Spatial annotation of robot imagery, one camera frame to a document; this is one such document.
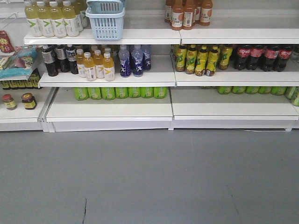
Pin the orange juice bottle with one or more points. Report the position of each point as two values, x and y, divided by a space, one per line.
108 65
98 61
80 63
89 67

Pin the red snack bag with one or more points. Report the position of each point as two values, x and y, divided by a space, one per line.
5 44

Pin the teal snack bag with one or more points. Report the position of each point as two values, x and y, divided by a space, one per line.
21 64

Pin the orange C100 drink bottle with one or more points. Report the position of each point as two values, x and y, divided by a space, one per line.
177 15
206 12
189 9

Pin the light blue plastic basket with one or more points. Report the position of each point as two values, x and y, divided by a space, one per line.
106 19

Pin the red-lid sauce jar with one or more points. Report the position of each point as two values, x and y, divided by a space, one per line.
9 102
29 101

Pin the plastic cola bottle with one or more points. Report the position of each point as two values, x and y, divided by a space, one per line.
255 53
270 56
283 57
242 55

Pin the yellow lemon tea bottle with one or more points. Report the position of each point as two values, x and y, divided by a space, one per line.
225 55
180 58
201 61
212 61
191 59

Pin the pale green juice bottle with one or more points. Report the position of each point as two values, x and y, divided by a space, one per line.
45 19
57 20
70 19
31 12

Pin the white shelf unit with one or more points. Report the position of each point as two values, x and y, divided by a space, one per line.
187 105

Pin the dark tea bottle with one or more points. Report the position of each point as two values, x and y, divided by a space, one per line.
71 56
62 58
49 60

